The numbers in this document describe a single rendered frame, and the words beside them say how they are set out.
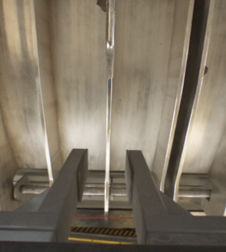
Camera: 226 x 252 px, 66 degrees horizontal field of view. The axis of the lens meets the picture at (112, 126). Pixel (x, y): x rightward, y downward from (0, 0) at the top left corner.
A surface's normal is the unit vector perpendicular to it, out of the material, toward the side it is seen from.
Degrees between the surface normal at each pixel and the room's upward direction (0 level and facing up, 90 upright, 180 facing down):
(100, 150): 14
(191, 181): 24
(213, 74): 5
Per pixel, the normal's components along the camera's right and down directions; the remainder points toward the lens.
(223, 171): -1.00, -0.03
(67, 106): 0.00, 0.39
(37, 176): -0.01, 0.63
